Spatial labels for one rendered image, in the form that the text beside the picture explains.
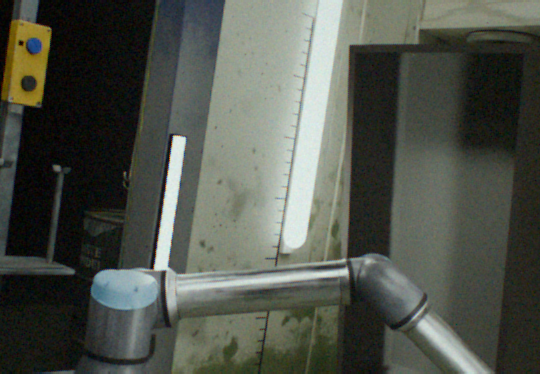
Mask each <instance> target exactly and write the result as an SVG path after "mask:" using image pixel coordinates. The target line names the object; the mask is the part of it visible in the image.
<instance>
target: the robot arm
mask: <svg viewBox="0 0 540 374"><path fill-rule="evenodd" d="M428 300H429V298H428V296H427V295H426V294H425V292H424V291H423V290H422V289H421V288H420V287H419V286H418V285H417V284H416V283H415V282H414V281H413V280H412V279H411V278H410V277H409V276H408V275H407V274H405V273H404V272H403V271H402V270H400V268H399V267H398V266H397V265H396V264H394V263H393V262H392V261H391V260H390V259H389V258H387V257H385V256H382V255H378V254H368V255H364V256H362V257H360V258H350V259H343V260H339V261H327V262H316V263H304V265H291V266H280V267H268V268H257V269H245V270H232V271H221V272H209V273H197V274H185V275H177V274H176V273H175V272H173V271H172V270H171V269H157V270H149V269H145V268H135V269H130V270H119V271H116V270H107V271H102V272H100V273H97V274H96V275H95V277H94V279H93V284H92V286H91V296H90V303H89V311H88V319H87V326H86V334H85V341H84V349H83V354H82V358H81V360H80V362H79V363H78V365H77V367H76V369H75V371H74V373H73V374H149V369H148V364H147V361H148V354H149V346H150V339H151V332H152V329H164V328H174V327H175V326H176V325H177V323H178V321H180V320H181V319H183V318H193V317H206V316H219V315H231V314H243V313H255V312H268V311H281V310H292V309H305V308H318V307H330V305H343V304H347V305H356V304H367V305H368V306H369V307H370V308H371V309H372V311H373V312H374V313H375V314H376V315H377V316H378V317H379V318H380V319H381V320H382V321H383V322H384V323H385V324H386V325H388V326H389V327H390V328H391V329H392V330H393V331H402V332H403V333H404V334H405V335H406V336H407V338H408V339H409V340H410V341H411V342H412V343H413V344H414V345H415V346H417V347H418V348H419V349H420V350H421V351H422V352H423V353H424V354H425V355H426V356H427V357H428V358H429V359H430V360H431V361H432V362H433V363H434V364H435V365H436V366H437V368H438V369H439V370H440V371H441V372H442V373H443V374H496V373H495V372H494V371H493V370H492V369H491V368H490V367H489V366H488V365H487V364H486V363H485V362H484V361H483V360H482V359H481V358H480V357H479V356H477V355H476V354H475V353H474V352H473V351H472V350H471V349H470V348H469V346H468V345H467V344H466V343H465V342H464V341H463V340H462V339H461V338H460V337H459V336H458V335H457V334H456V333H455V332H454V331H453V330H452V329H451V328H450V327H449V326H448V325H447V324H446V323H445V322H444V321H443V320H442V319H441V317H440V316H438V315H437V314H436V313H435V312H434V311H433V310H432V309H431V308H430V307H429V305H428Z"/></svg>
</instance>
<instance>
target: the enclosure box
mask: <svg viewBox="0 0 540 374"><path fill-rule="evenodd" d="M410 53H414V57H412V56H411V55H410ZM368 254H378V255H382V256H385V257H387V258H389V259H390V260H391V261H392V262H393V263H394V264H396V265H397V266H398V267H399V268H400V270H402V271H403V272H404V273H405V274H407V275H408V276H409V277H410V278H411V279H412V280H413V281H414V282H415V283H416V284H417V285H418V286H419V287H420V288H421V289H422V290H423V291H424V292H425V294H426V295H427V296H428V298H429V300H428V305H429V307H430V308H431V309H432V310H433V311H434V312H435V313H436V314H437V315H438V316H440V317H441V319H442V320H443V321H444V322H445V323H446V324H447V325H448V326H449V327H450V328H451V329H452V330H453V331H454V332H455V333H456V334H457V335H458V336H459V337H460V338H461V339H462V340H463V341H464V342H465V343H466V344H467V345H468V346H469V348H470V349H471V350H472V351H473V352H474V353H475V354H476V355H477V356H479V357H480V358H481V359H482V360H483V361H484V362H485V363H486V364H487V365H488V366H489V367H490V368H491V369H492V370H493V371H494V372H495V373H496V374H540V44H460V43H451V44H364V45H350V46H349V71H348V97H347V122H346V149H345V174H344V200H343V225H342V252H341V260H343V259H350V258H360V257H362V256H364V255H368ZM336 374H443V373H442V372H441V371H440V370H439V369H438V368H437V366H436V365H435V364H434V363H433V362H432V361H431V360H430V359H429V358H428V357H427V356H426V355H425V354H424V353H423V352H422V351H421V350H420V349H419V348H418V347H417V346H415V345H414V344H413V343H412V342H411V341H410V340H409V339H408V338H407V336H406V335H405V334H404V333H403V332H402V331H393V330H392V329H391V328H390V327H389V326H388V325H386V324H385V323H384V322H383V321H382V320H381V319H380V318H379V317H378V316H377V315H376V314H375V313H374V312H373V311H372V309H371V308H370V307H369V306H368V305H367V304H356V305H347V304H343V305H339V306H338V328H337V355H336Z"/></svg>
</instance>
